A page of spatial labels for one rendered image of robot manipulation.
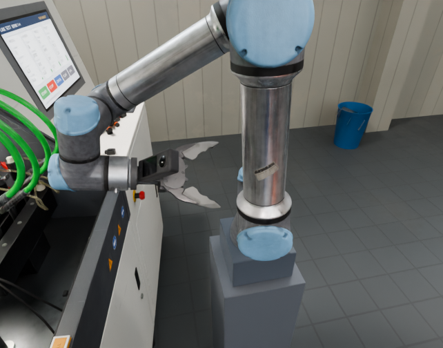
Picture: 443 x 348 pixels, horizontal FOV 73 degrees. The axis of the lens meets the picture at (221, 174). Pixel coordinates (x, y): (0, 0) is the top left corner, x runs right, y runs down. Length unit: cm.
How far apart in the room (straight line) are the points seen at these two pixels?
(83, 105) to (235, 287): 61
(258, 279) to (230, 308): 11
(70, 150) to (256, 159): 34
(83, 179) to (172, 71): 28
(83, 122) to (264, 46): 34
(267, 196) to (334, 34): 309
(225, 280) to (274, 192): 41
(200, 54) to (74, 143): 28
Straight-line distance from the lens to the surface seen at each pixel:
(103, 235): 89
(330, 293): 198
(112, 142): 128
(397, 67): 378
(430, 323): 209
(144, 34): 308
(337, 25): 358
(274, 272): 91
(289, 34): 45
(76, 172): 64
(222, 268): 95
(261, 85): 48
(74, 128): 59
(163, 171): 59
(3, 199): 76
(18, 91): 115
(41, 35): 143
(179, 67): 63
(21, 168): 70
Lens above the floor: 154
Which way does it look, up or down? 34 degrees down
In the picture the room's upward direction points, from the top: straight up
